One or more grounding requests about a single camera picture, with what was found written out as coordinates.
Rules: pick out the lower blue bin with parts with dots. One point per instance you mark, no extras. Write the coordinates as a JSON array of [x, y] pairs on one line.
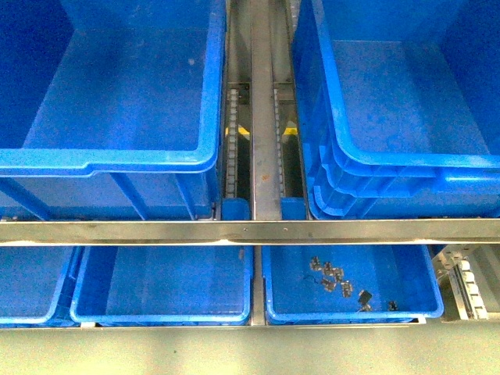
[[313, 284]]

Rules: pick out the small metal contact parts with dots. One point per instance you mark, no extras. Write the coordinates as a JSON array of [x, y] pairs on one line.
[[333, 277]]

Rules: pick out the blue middle plastic bin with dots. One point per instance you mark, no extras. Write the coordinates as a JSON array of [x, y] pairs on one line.
[[111, 110]]

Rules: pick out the lower blue bin middle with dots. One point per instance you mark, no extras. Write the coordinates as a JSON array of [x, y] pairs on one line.
[[120, 286]]

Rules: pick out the blue target plastic bin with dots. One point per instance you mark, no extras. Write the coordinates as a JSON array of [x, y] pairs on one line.
[[398, 103]]

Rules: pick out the lower blue bin left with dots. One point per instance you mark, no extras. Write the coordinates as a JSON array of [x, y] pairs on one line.
[[37, 286]]

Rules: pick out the metal roller rack frame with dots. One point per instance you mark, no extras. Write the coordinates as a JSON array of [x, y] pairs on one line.
[[266, 226]]

